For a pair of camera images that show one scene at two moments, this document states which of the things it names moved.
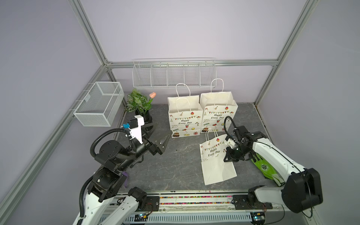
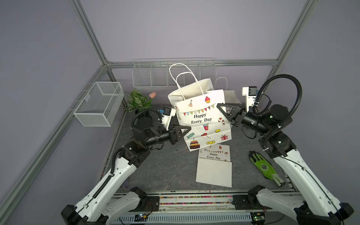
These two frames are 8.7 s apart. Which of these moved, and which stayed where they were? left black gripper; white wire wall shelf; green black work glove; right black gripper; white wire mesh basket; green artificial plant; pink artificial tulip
Moved: left black gripper; right black gripper
Stayed: pink artificial tulip; green black work glove; white wire wall shelf; white wire mesh basket; green artificial plant
